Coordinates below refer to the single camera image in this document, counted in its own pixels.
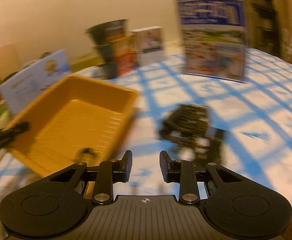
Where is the dark blue milk carton box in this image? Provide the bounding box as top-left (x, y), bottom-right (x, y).
top-left (176, 0), bottom-right (247, 82)

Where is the black band watch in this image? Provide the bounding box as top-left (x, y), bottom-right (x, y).
top-left (198, 128), bottom-right (225, 167)

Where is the top black noodle bowl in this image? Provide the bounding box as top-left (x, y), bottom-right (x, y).
top-left (85, 19), bottom-right (127, 46)

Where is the light blue milk carton box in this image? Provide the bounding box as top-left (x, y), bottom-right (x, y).
top-left (0, 49), bottom-right (71, 115)

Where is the bottom black noodle bowl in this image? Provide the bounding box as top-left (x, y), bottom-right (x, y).
top-left (95, 52), bottom-right (139, 80)

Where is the black noodle bowl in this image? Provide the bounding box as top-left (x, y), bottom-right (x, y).
top-left (85, 19), bottom-right (127, 46)
top-left (93, 37), bottom-right (134, 66)
top-left (95, 52), bottom-right (139, 80)

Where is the small white product box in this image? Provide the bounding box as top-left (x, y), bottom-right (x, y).
top-left (130, 26), bottom-right (165, 67)

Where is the middle black noodle bowl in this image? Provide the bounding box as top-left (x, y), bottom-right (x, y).
top-left (93, 37), bottom-right (134, 66)

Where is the black folding ladder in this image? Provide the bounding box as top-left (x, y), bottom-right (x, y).
top-left (251, 0), bottom-right (281, 57)

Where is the blue white checkered tablecloth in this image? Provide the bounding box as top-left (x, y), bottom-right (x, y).
top-left (0, 47), bottom-right (292, 218)

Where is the dark green bead necklace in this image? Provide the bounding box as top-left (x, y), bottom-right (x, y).
top-left (157, 103), bottom-right (212, 156)

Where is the orange plastic tray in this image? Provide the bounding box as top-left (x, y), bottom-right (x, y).
top-left (6, 75), bottom-right (139, 177)

